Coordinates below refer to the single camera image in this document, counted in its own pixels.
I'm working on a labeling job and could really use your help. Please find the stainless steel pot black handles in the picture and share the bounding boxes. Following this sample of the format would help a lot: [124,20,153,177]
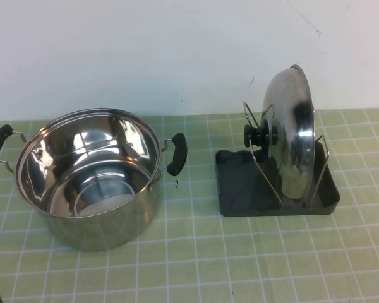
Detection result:
[0,107,189,253]

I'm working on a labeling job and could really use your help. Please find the green checked table mat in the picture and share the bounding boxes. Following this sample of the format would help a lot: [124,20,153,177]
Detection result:
[0,108,379,303]

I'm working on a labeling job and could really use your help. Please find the steel pot lid black knob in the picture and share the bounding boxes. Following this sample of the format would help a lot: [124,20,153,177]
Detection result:
[243,64,316,203]

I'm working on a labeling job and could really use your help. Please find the wire lid rack grey tray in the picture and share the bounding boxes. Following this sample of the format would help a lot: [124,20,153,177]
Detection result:
[215,101,341,218]

